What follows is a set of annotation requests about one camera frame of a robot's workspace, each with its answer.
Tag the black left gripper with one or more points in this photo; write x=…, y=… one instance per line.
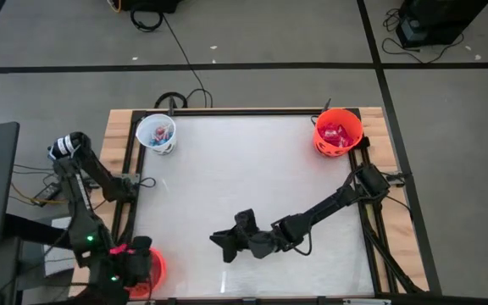
x=139, y=264

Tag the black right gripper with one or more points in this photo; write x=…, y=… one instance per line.
x=265, y=244

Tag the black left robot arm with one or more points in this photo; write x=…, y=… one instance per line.
x=79, y=212

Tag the pink lollipop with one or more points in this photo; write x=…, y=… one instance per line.
x=168, y=135

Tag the red lollipop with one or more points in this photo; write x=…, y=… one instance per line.
x=159, y=131

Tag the black desk leg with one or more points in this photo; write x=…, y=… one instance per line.
x=32, y=231

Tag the blue lollipop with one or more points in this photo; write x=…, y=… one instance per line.
x=155, y=142

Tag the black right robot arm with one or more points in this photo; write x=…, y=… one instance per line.
x=333, y=203

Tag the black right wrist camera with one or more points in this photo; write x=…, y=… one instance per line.
x=246, y=220

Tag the red Skittles candy bag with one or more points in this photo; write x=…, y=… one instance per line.
x=345, y=142
x=328, y=136
x=342, y=130

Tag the black computer case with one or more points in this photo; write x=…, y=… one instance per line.
x=439, y=21

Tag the white jack-o-lantern bucket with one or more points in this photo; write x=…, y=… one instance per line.
x=144, y=127

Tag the black equipment box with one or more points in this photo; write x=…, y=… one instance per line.
x=151, y=4

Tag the light wooden table border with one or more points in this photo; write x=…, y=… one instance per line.
x=112, y=127

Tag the black metal table frame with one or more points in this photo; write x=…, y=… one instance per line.
x=269, y=112

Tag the black power adapter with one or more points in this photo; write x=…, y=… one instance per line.
x=47, y=192

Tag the white flat box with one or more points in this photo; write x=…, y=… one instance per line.
x=57, y=260

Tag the orange jack-o-lantern bucket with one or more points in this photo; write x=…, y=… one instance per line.
x=324, y=150
x=159, y=267

